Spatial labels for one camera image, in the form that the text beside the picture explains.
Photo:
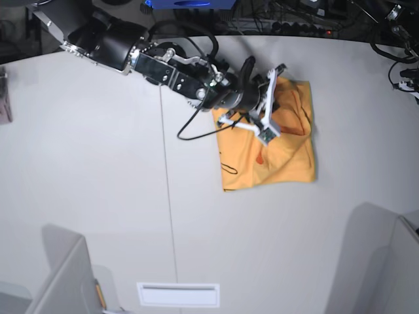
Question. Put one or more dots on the black power strip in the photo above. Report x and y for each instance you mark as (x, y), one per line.
(297, 29)

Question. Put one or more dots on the grey bin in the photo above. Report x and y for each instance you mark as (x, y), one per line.
(390, 284)
(49, 272)

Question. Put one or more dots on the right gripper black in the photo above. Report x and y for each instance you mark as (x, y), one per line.
(242, 92)

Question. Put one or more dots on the grey bin lower right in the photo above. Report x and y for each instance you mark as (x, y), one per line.
(390, 284)

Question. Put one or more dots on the purple box with blue oval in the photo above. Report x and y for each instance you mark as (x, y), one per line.
(192, 4)

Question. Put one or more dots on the pink cloth at left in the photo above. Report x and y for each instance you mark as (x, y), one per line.
(5, 109)

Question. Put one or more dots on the orange T-shirt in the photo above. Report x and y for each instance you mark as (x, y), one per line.
(246, 162)

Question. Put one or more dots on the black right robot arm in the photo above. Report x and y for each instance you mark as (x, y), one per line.
(204, 80)

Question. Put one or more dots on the white label plate on table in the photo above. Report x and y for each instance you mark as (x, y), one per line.
(182, 295)

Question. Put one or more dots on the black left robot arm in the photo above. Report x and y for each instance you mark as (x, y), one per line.
(400, 19)

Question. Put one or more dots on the grey bin lower left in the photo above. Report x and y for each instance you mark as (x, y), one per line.
(49, 272)

